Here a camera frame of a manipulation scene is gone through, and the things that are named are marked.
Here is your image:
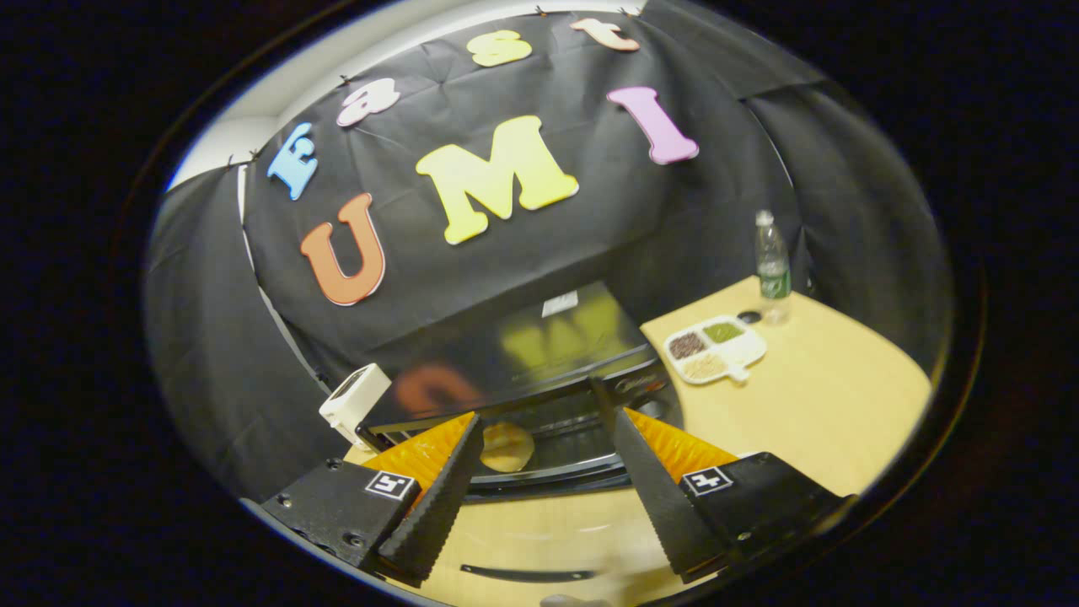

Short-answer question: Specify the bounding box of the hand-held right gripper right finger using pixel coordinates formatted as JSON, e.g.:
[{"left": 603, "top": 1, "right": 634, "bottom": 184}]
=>
[{"left": 611, "top": 407, "right": 852, "bottom": 584}]

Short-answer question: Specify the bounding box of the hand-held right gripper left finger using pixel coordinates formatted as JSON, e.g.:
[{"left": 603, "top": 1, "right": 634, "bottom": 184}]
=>
[{"left": 261, "top": 411, "right": 486, "bottom": 588}]

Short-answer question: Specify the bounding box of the round yellow bread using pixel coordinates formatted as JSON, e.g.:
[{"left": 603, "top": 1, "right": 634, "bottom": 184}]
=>
[{"left": 482, "top": 423, "right": 535, "bottom": 473}]

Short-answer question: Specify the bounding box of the white square plate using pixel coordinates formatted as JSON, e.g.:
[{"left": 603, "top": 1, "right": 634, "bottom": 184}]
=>
[{"left": 478, "top": 419, "right": 538, "bottom": 475}]

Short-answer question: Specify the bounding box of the black electric oven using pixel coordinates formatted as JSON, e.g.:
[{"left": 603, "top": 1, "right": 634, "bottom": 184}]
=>
[{"left": 356, "top": 282, "right": 684, "bottom": 585}]

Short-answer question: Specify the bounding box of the white toaster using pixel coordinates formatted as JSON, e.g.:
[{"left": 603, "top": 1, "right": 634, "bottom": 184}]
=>
[{"left": 318, "top": 362, "right": 394, "bottom": 453}]

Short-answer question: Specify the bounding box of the white divided grain dish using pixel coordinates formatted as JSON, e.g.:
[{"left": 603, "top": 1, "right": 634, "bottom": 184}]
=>
[{"left": 663, "top": 314, "right": 769, "bottom": 388}]

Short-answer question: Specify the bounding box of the clear plastic water bottle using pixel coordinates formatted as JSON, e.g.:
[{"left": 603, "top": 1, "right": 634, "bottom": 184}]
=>
[{"left": 754, "top": 208, "right": 794, "bottom": 326}]

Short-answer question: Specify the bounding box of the black backdrop cloth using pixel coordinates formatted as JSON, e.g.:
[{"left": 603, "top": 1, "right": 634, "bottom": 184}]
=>
[{"left": 143, "top": 0, "right": 953, "bottom": 507}]

